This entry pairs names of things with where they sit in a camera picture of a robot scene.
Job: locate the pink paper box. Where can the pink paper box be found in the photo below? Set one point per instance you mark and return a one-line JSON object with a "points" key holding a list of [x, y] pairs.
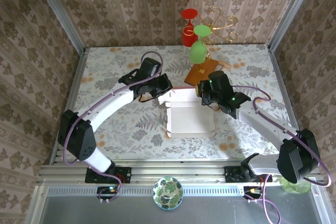
{"points": [[189, 119]]}

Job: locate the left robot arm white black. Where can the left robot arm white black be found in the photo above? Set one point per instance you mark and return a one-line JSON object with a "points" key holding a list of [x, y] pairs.
{"points": [[110, 106]]}

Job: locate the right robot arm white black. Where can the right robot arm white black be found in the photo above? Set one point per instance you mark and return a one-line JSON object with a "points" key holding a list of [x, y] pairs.
{"points": [[265, 129]]}

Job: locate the brown wooden board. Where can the brown wooden board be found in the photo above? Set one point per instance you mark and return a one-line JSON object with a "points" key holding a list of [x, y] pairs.
{"points": [[195, 75]]}

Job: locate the small wooden mallet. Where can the small wooden mallet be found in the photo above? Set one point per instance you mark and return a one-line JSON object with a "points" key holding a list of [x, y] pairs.
{"points": [[225, 64]]}

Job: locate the green wine glass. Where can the green wine glass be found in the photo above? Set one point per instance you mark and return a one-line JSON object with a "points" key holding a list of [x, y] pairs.
{"points": [[197, 53]]}

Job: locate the red wine glass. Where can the red wine glass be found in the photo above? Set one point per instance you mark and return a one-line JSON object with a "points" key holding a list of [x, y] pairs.
{"points": [[187, 40]]}

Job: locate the small black circuit board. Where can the small black circuit board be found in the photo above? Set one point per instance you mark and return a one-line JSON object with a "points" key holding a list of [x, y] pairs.
{"points": [[248, 190], [105, 190]]}

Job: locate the leaf pattern bowl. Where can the leaf pattern bowl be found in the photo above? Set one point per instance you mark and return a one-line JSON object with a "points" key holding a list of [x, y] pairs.
{"points": [[168, 193]]}

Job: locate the green transparent cup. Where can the green transparent cup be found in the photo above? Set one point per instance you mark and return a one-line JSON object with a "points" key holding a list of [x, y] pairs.
{"points": [[294, 188]]}

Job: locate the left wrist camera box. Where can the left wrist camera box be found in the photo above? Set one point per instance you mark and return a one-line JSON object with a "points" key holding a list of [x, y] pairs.
{"points": [[150, 66]]}

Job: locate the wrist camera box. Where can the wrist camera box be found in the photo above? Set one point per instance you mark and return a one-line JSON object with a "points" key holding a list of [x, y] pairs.
{"points": [[220, 82], [150, 66]]}

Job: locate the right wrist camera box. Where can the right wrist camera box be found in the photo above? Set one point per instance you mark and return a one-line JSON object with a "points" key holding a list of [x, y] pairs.
{"points": [[220, 82]]}

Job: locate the aluminium table side rail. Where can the aluminium table side rail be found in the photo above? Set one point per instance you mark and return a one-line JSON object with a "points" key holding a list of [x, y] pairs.
{"points": [[74, 85], [279, 77]]}

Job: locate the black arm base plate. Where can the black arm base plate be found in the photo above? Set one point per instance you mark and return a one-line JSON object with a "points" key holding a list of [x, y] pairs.
{"points": [[231, 175], [126, 175]]}

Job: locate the aluminium front rail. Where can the aluminium front rail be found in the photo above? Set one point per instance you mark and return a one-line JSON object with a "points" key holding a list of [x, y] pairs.
{"points": [[178, 171]]}

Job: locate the aluminium frame post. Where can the aluminium frame post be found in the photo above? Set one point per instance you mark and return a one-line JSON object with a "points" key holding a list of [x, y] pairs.
{"points": [[291, 11], [59, 11]]}

